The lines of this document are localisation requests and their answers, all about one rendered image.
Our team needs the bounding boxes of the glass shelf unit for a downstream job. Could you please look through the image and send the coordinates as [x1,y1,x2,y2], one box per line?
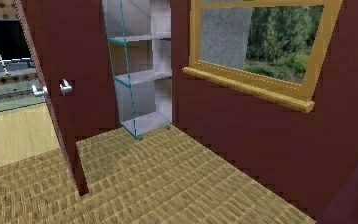
[101,0,173,141]

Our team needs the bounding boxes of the yellow framed window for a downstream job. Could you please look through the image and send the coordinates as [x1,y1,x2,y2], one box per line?
[182,0,344,114]

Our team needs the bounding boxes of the dark red room door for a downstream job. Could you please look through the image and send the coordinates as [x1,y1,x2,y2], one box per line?
[13,0,121,197]

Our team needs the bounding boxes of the silver door handle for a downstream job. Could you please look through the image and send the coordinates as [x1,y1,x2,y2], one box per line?
[59,78,74,97]
[31,84,50,99]

